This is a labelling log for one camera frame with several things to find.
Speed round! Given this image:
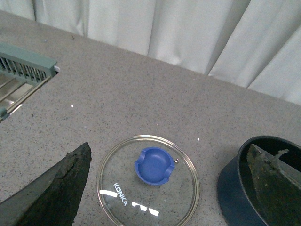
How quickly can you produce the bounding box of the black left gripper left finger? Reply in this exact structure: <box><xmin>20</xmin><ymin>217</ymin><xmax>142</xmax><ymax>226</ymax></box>
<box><xmin>0</xmin><ymin>143</ymin><xmax>92</xmax><ymax>226</ymax></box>

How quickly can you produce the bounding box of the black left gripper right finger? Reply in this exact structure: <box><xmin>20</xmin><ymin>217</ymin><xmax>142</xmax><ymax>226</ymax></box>
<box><xmin>247</xmin><ymin>144</ymin><xmax>301</xmax><ymax>226</ymax></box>

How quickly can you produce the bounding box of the glass pot lid blue knob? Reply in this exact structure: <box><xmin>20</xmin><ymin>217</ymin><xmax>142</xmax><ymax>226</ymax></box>
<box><xmin>97</xmin><ymin>135</ymin><xmax>201</xmax><ymax>226</ymax></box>

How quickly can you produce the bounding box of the dark blue saucepan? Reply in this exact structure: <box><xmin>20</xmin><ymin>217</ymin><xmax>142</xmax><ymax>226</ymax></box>
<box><xmin>217</xmin><ymin>136</ymin><xmax>301</xmax><ymax>226</ymax></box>

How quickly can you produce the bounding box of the green dish rack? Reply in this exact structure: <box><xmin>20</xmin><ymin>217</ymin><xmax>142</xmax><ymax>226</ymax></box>
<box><xmin>0</xmin><ymin>42</ymin><xmax>60</xmax><ymax>121</ymax></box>

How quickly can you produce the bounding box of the white curtain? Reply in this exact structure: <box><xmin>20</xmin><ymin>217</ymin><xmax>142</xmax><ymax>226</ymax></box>
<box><xmin>0</xmin><ymin>0</ymin><xmax>301</xmax><ymax>104</ymax></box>

